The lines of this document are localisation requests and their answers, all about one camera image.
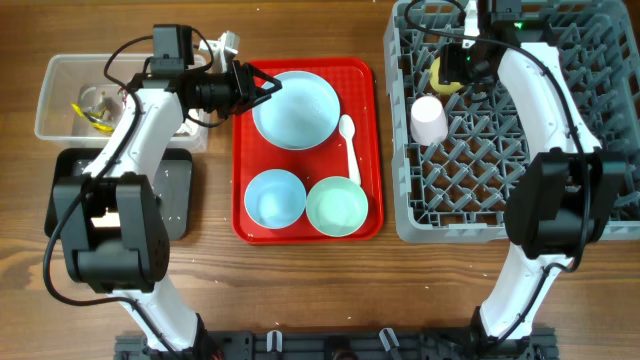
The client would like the white plastic spoon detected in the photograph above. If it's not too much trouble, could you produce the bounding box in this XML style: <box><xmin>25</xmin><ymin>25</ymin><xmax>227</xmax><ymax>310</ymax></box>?
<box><xmin>338</xmin><ymin>114</ymin><xmax>361</xmax><ymax>186</ymax></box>

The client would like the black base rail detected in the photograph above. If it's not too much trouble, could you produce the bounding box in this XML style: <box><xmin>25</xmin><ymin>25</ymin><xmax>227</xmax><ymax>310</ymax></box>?
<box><xmin>113</xmin><ymin>328</ymin><xmax>560</xmax><ymax>360</ymax></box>

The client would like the grey dishwasher rack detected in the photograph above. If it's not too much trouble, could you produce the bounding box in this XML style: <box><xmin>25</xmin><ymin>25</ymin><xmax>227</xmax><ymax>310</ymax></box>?
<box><xmin>384</xmin><ymin>1</ymin><xmax>639</xmax><ymax>244</ymax></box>

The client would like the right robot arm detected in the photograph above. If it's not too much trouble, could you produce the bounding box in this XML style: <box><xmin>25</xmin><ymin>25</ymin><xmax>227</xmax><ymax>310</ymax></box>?
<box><xmin>438</xmin><ymin>26</ymin><xmax>626</xmax><ymax>350</ymax></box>

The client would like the teal bowl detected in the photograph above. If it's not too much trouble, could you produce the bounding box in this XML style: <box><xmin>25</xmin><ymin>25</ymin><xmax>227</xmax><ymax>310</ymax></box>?
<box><xmin>306</xmin><ymin>176</ymin><xmax>369</xmax><ymax>238</ymax></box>

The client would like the pink plastic cup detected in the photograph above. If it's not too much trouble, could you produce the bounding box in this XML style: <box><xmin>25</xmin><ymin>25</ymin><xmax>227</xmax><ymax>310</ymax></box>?
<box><xmin>410</xmin><ymin>96</ymin><xmax>448</xmax><ymax>146</ymax></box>

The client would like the yellow snack wrapper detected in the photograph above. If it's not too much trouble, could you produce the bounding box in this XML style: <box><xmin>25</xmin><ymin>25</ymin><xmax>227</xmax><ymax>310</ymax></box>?
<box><xmin>71</xmin><ymin>92</ymin><xmax>115</xmax><ymax>134</ymax></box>

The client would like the clear plastic bin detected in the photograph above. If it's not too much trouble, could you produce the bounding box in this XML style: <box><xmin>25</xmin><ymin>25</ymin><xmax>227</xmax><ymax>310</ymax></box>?
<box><xmin>34</xmin><ymin>53</ymin><xmax>208</xmax><ymax>153</ymax></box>

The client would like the light blue plate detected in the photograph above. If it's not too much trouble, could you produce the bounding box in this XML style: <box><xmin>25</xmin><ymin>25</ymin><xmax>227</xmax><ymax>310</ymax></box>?
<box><xmin>252</xmin><ymin>70</ymin><xmax>341</xmax><ymax>151</ymax></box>

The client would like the black plastic bin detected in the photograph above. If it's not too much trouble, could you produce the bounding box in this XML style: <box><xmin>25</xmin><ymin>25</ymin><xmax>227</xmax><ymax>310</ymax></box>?
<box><xmin>52</xmin><ymin>148</ymin><xmax>194</xmax><ymax>241</ymax></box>

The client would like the light blue rice bowl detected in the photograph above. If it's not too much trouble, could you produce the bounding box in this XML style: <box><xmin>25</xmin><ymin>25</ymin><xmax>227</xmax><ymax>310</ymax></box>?
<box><xmin>244</xmin><ymin>169</ymin><xmax>307</xmax><ymax>230</ymax></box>

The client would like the yellow plastic cup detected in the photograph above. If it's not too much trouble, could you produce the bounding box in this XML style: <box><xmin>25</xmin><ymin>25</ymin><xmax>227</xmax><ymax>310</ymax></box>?
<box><xmin>429</xmin><ymin>57</ymin><xmax>464</xmax><ymax>95</ymax></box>

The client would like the red plastic tray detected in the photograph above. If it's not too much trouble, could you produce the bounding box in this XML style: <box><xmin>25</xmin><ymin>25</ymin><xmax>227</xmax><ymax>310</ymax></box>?
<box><xmin>231</xmin><ymin>57</ymin><xmax>384</xmax><ymax>245</ymax></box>

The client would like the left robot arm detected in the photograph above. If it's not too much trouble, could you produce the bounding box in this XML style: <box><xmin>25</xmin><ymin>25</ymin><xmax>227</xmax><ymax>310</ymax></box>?
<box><xmin>43</xmin><ymin>61</ymin><xmax>282</xmax><ymax>359</ymax></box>

